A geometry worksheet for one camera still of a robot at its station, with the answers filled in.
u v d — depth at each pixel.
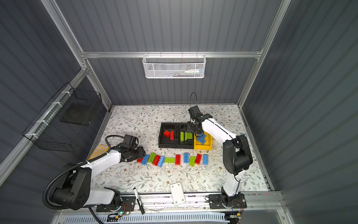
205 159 0.88
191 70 0.91
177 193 0.76
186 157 0.90
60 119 0.72
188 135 0.99
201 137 0.96
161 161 0.87
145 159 0.89
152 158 0.90
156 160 0.88
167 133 0.99
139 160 0.88
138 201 0.74
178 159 0.89
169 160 0.89
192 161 0.89
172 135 0.98
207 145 0.96
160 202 0.75
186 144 0.98
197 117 0.69
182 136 0.98
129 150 0.71
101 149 0.94
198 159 0.89
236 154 0.48
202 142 0.96
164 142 0.98
